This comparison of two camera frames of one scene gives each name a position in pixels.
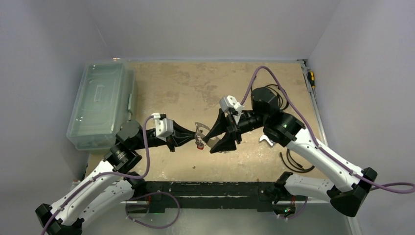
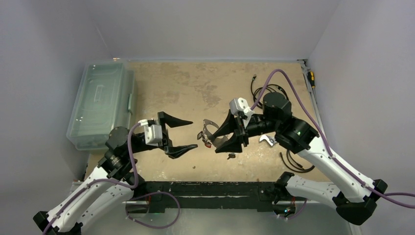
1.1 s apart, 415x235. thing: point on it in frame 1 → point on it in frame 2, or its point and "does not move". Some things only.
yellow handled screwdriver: [311, 79] does not move
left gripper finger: [181, 131] → [165, 118]
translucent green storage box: [105, 99] does not move
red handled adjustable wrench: [265, 137] does not move
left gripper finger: [173, 142] → [174, 152]
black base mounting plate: [210, 194] does not move
